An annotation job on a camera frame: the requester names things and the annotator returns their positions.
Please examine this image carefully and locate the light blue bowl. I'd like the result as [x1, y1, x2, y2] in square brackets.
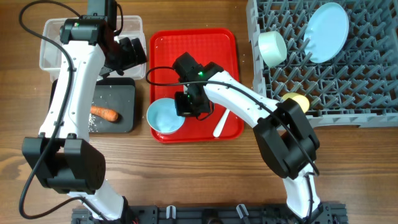
[146, 98, 185, 134]

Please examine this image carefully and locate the white plastic spoon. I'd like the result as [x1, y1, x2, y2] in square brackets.
[213, 109, 230, 138]

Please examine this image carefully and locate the orange carrot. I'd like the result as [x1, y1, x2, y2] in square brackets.
[90, 106, 119, 122]

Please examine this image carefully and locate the white rice pile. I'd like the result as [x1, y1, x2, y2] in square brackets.
[88, 114, 96, 133]

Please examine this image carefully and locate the mint green bowl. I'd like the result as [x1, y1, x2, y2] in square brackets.
[258, 31, 287, 68]

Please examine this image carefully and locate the yellow plastic cup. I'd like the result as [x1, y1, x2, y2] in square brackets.
[282, 92, 310, 113]

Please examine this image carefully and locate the light blue plate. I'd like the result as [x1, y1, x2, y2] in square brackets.
[303, 2, 349, 63]

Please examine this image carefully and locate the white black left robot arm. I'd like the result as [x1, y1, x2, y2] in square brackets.
[22, 1, 147, 223]

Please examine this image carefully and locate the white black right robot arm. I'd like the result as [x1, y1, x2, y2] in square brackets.
[172, 52, 320, 223]

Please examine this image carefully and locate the black waste tray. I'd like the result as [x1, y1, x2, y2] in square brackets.
[67, 78, 136, 138]

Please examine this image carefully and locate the grey dishwasher rack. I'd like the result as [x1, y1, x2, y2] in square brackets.
[246, 0, 397, 128]

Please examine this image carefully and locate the clear plastic bin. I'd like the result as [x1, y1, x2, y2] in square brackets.
[39, 16, 146, 82]

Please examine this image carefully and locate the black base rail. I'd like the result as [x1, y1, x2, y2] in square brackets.
[71, 203, 348, 224]

